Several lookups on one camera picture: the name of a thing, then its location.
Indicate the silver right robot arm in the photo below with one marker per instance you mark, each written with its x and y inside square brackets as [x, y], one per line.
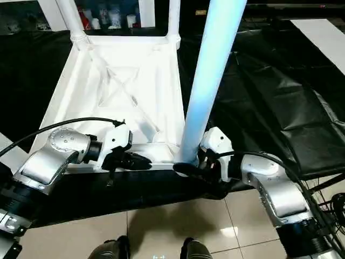
[275, 189]

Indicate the white plastic table top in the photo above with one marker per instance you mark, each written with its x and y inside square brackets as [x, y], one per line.
[124, 81]

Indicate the small yellow tag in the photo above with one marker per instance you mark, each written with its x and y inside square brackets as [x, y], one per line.
[201, 12]

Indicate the black work mat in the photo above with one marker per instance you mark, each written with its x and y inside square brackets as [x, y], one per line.
[269, 97]

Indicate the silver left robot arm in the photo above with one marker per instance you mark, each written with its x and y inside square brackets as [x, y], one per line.
[48, 162]

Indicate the black folding stand frame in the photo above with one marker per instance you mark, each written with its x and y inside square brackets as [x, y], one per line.
[329, 186]

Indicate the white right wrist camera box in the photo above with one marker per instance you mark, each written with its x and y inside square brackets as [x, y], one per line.
[215, 140]

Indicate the white cabinet with glass doors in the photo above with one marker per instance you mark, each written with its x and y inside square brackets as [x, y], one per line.
[146, 11]

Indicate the black metal bar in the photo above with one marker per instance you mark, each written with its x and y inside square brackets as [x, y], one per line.
[291, 6]

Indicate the white flat panel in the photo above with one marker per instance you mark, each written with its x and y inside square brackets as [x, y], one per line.
[323, 38]

